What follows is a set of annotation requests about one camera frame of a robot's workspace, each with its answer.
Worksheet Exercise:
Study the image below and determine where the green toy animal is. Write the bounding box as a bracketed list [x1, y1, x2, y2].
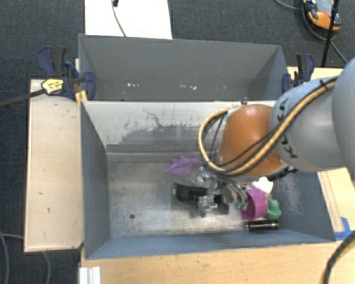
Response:
[265, 199, 283, 220]

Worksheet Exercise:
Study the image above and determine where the pale wood flat board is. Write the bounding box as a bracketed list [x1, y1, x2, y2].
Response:
[24, 78, 85, 253]

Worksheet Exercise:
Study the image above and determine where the black cylindrical battery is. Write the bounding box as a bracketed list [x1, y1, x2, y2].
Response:
[246, 220, 280, 232]

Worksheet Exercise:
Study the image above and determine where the purple toy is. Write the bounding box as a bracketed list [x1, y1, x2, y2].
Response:
[163, 154, 202, 176]

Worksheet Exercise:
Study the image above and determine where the grey metal bin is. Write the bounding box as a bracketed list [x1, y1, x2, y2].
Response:
[78, 33, 337, 260]

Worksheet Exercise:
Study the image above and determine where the black cylinder on white bracket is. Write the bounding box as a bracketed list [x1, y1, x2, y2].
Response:
[252, 166, 298, 194]

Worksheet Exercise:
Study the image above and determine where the magenta plastic cup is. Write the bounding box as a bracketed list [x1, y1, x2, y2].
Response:
[240, 188, 269, 221]

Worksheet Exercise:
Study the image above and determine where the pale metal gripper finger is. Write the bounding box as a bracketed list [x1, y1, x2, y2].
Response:
[191, 206, 219, 218]
[196, 195, 214, 208]

